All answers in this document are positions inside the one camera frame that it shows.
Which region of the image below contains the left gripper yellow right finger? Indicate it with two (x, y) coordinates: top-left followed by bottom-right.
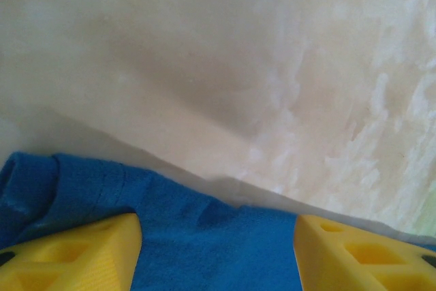
(293, 215), (436, 291)

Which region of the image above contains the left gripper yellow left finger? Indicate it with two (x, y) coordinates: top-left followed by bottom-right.
(0, 212), (142, 291)

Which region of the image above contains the blue t-shirt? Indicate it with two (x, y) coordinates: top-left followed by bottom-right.
(0, 149), (304, 291)

